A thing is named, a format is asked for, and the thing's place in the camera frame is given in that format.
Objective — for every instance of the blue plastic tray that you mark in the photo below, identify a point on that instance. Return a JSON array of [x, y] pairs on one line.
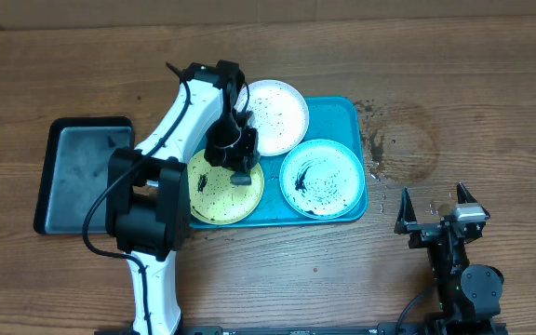
[[331, 118]]

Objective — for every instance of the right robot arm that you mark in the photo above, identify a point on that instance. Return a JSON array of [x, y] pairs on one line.
[[469, 295]]

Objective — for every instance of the yellow-green plate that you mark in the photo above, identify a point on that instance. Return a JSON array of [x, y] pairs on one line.
[[214, 200]]

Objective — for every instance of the white plate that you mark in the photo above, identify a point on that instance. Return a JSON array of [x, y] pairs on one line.
[[280, 114]]

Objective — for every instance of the black water tray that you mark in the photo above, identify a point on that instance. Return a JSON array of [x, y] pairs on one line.
[[75, 170]]

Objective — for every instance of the light blue plate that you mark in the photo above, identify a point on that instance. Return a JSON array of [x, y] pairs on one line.
[[322, 179]]

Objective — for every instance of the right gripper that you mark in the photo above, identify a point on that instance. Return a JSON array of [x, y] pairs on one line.
[[425, 233]]

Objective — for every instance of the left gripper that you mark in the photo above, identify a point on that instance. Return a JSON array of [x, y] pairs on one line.
[[237, 160]]

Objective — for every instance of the dark green sponge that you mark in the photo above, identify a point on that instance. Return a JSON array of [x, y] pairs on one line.
[[240, 179]]

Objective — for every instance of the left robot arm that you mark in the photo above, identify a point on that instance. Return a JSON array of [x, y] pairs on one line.
[[147, 199]]

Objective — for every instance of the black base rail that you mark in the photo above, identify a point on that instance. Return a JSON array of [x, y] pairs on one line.
[[381, 329]]

